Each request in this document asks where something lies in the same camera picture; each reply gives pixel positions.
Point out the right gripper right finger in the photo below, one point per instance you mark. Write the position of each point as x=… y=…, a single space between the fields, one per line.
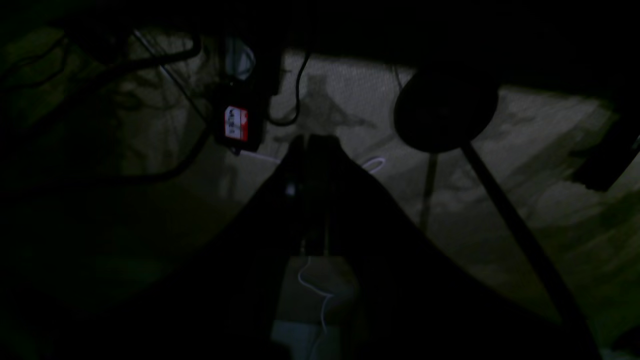
x=419 y=304

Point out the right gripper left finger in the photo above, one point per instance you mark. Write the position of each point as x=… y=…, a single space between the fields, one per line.
x=220 y=304

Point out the round black stand base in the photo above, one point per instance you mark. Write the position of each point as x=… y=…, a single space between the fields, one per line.
x=442 y=109

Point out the black device red label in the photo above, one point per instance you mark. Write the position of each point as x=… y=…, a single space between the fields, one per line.
x=237 y=122

